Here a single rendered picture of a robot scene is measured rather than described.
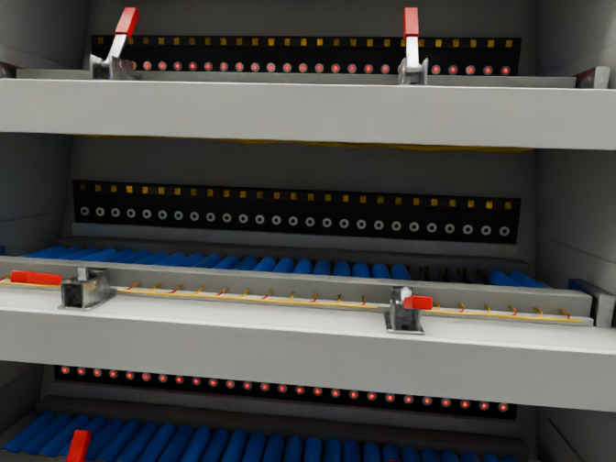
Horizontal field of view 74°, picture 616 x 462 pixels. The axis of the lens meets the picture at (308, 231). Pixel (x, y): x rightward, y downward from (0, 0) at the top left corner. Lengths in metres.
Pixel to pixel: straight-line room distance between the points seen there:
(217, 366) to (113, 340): 0.09
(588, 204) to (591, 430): 0.21
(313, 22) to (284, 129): 0.29
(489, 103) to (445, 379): 0.21
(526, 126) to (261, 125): 0.21
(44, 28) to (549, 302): 0.63
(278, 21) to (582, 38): 0.36
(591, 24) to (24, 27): 0.61
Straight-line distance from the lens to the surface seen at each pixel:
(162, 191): 0.54
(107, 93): 0.41
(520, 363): 0.35
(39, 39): 0.63
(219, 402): 0.53
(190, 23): 0.66
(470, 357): 0.34
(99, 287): 0.40
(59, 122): 0.43
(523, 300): 0.39
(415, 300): 0.26
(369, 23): 0.62
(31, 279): 0.34
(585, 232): 0.48
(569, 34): 0.56
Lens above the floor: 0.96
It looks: 6 degrees up
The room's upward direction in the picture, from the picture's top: 3 degrees clockwise
